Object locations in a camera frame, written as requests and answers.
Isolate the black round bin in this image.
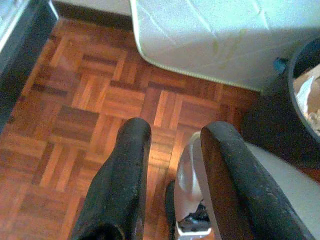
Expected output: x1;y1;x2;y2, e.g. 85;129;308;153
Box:
242;37;320;171

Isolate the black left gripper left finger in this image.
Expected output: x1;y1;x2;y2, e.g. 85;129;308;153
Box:
71;117;152;240

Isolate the silver robot leg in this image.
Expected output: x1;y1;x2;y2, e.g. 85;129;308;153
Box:
164;131;320;237

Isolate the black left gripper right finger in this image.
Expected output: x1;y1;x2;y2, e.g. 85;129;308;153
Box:
199;121;315;240

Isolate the crumpled paper rubbish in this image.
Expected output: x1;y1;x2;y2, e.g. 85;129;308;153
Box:
292;69;320;136

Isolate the small blue object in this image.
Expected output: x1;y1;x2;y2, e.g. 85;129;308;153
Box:
273;57;288;75

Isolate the dark furniture edge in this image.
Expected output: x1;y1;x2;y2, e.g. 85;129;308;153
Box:
0;0;60;132

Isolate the white mattress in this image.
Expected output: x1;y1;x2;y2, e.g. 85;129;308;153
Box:
128;0;320;95

